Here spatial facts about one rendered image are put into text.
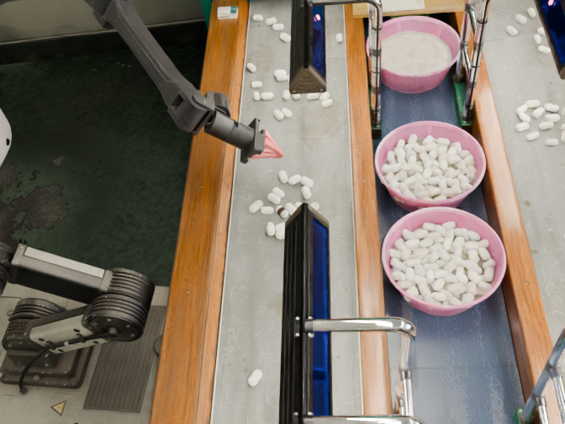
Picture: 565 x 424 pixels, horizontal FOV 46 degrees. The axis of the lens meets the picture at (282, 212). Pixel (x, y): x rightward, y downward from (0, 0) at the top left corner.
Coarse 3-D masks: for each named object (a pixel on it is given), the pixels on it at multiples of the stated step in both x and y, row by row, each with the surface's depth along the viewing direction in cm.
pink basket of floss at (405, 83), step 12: (384, 24) 199; (396, 24) 200; (408, 24) 201; (420, 24) 200; (432, 24) 198; (444, 24) 196; (444, 36) 197; (456, 36) 192; (456, 48) 192; (456, 60) 186; (384, 72) 188; (396, 72) 185; (432, 72) 183; (444, 72) 188; (384, 84) 196; (396, 84) 191; (408, 84) 188; (420, 84) 188; (432, 84) 190
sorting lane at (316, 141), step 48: (288, 0) 215; (288, 48) 200; (336, 48) 198; (336, 96) 186; (288, 144) 176; (336, 144) 175; (240, 192) 168; (288, 192) 166; (336, 192) 165; (240, 240) 159; (336, 240) 156; (240, 288) 151; (336, 288) 148; (240, 336) 143; (336, 336) 141; (240, 384) 137; (336, 384) 135
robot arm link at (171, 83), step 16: (112, 0) 160; (128, 0) 161; (96, 16) 165; (112, 16) 160; (128, 16) 159; (128, 32) 158; (144, 32) 159; (144, 48) 156; (160, 48) 158; (144, 64) 156; (160, 64) 154; (160, 80) 154; (176, 80) 152; (176, 96) 151; (192, 96) 151; (176, 112) 152; (192, 112) 150; (192, 128) 153
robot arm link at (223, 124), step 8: (216, 112) 154; (224, 112) 158; (208, 120) 154; (216, 120) 153; (224, 120) 154; (232, 120) 155; (208, 128) 154; (216, 128) 153; (224, 128) 154; (232, 128) 155; (216, 136) 155; (224, 136) 155
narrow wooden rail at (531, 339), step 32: (480, 64) 184; (480, 96) 177; (480, 128) 170; (512, 192) 157; (512, 224) 151; (512, 256) 146; (512, 288) 142; (512, 320) 143; (544, 320) 136; (544, 352) 132
